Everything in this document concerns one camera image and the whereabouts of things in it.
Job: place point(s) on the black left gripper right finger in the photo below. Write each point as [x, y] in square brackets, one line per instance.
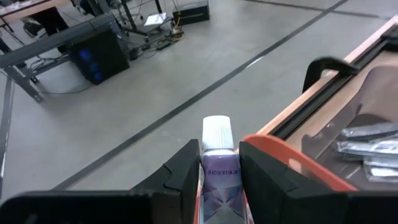
[264, 193]

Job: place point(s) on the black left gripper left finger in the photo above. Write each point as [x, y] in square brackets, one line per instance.
[180, 186]

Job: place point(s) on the small toothpaste tubes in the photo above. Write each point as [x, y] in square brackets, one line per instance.
[222, 180]

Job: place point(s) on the orange plastic bin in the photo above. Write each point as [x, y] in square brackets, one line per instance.
[311, 168]

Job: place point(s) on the black table clamp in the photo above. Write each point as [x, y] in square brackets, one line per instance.
[326, 62]

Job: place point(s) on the black computer tower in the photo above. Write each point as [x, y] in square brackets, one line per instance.
[99, 59]

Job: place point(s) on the dark brown bin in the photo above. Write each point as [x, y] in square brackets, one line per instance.
[382, 93]

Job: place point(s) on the white paper sheet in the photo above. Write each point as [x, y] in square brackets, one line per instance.
[155, 19]

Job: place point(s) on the black cardboard box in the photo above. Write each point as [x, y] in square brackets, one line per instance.
[191, 14]

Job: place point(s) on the black stand legs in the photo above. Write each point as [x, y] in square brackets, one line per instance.
[129, 18]

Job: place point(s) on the wooden top workbench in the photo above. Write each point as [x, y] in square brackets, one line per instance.
[28, 7]

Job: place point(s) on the grey metal workbench frame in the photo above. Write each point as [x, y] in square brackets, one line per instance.
[46, 43]

